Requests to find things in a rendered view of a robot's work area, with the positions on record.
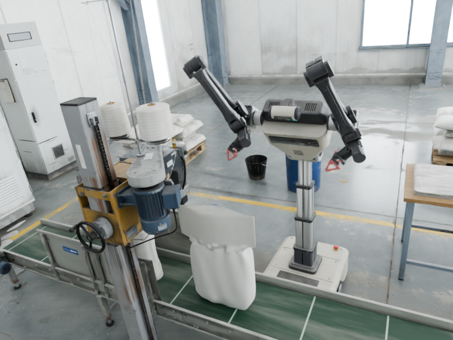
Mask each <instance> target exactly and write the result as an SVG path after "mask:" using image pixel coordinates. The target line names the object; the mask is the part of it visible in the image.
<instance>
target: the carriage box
mask: <svg viewBox="0 0 453 340"><path fill-rule="evenodd" d="M131 164H132V163H130V162H123V161H118V162H117V163H115V164H114V167H115V172H116V175H117V180H118V183H119V186H117V187H116V188H115V189H113V190H111V191H110V192H98V191H94V190H87V189H85V188H84V184H83V182H82V183H81V184H79V185H76V186H75V190H76V193H77V196H78V200H79V202H80V206H81V209H82V212H83V215H84V219H85V221H87V222H90V223H92V222H93V221H95V220H97V219H98V218H100V217H103V218H105V219H107V220H108V221H109V222H110V223H111V225H112V226H113V234H112V236H110V237H109V238H108V239H105V241H106V242H109V243H112V244H117V245H120V246H123V247H125V246H126V245H127V244H128V243H129V242H130V241H131V240H132V239H133V238H134V237H135V236H136V235H137V234H139V233H140V232H141V231H142V230H143V229H142V225H141V223H140V220H139V219H140V216H139V214H138V209H137V206H124V207H123V208H119V205H118V203H117V198H116V195H115V194H116V193H117V192H118V191H119V190H121V189H122V188H124V187H125V186H127V185H128V180H127V176H126V172H127V170H128V169H129V167H130V166H131ZM88 197H92V198H98V199H102V200H109V201H111V205H112V208H113V209H112V211H110V212H108V213H105V212H98V211H95V210H91V208H90V204H89V201H88ZM136 224H137V226H138V232H137V233H136V234H135V235H134V236H133V237H131V238H130V239H129V240H128V239H127V234H126V233H127V232H128V231H129V230H130V229H131V228H132V227H133V226H135V225H136Z"/></svg>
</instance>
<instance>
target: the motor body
mask: <svg viewBox="0 0 453 340"><path fill-rule="evenodd" d="M163 187H164V182H163V181H162V182H161V183H160V184H159V185H158V186H157V187H155V188H152V189H149V190H139V189H137V188H135V187H133V194H134V197H135V202H136V206H137V209H138V214H139V216H140V219H139V220H140V223H141V225H142V229H143V231H145V232H146V233H147V234H150V235H158V234H161V233H164V232H165V231H167V230H168V229H169V227H170V226H171V214H170V211H169V209H164V206H163V205H162V199H161V194H162V191H163Z"/></svg>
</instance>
